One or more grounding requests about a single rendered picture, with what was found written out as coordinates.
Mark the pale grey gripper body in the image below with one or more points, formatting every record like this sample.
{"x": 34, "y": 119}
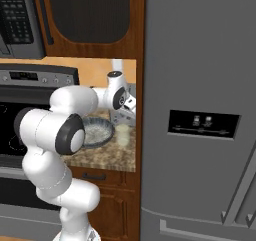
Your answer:
{"x": 124, "y": 117}

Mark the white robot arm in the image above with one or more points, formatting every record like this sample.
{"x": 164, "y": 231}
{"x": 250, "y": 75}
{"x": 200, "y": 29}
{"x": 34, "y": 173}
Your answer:
{"x": 50, "y": 131}

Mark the glass of lemonade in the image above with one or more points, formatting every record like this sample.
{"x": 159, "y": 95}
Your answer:
{"x": 122, "y": 135}

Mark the blue-grey ice bowl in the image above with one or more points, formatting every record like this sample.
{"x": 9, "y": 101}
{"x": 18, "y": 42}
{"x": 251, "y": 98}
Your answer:
{"x": 98, "y": 130}

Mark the grey fridge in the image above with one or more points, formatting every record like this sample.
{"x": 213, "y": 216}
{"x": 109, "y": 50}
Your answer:
{"x": 196, "y": 68}

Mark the white cylinder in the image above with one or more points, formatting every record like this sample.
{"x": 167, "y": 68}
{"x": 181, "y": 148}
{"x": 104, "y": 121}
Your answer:
{"x": 117, "y": 65}

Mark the brown wooden drawer front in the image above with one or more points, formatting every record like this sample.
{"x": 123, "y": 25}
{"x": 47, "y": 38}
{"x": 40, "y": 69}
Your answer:
{"x": 115, "y": 175}

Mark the brown wooden cupboard door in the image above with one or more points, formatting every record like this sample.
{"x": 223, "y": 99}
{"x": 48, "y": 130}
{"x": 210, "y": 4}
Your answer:
{"x": 116, "y": 211}

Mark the black and steel cooker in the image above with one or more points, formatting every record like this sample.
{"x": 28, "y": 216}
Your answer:
{"x": 23, "y": 85}

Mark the brown cupboard door dark panel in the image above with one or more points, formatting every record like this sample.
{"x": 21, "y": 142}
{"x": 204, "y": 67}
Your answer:
{"x": 90, "y": 15}

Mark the black and grey microwave oven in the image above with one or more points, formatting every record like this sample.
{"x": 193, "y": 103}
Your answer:
{"x": 18, "y": 18}

